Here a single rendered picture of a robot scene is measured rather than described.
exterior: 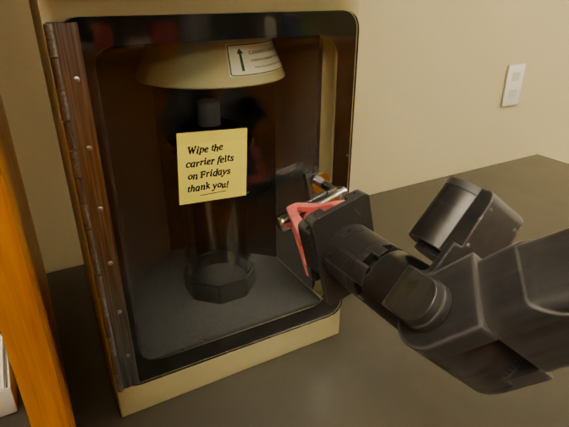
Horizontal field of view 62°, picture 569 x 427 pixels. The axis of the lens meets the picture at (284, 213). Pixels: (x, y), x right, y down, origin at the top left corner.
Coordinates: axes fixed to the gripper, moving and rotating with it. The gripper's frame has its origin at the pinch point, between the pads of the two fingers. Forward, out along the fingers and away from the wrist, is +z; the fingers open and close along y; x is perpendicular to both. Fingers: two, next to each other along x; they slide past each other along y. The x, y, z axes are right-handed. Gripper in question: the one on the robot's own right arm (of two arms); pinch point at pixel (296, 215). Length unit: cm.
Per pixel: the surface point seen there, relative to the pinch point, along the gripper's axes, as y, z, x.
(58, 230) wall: -13, 49, 25
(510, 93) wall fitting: -28, 45, -96
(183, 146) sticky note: 10.6, 4.5, 8.3
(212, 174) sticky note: 6.6, 4.4, 6.3
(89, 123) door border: 15.9, 4.8, 15.6
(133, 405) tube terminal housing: -18.0, 6.0, 24.4
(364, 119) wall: -18, 47, -46
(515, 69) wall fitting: -22, 45, -98
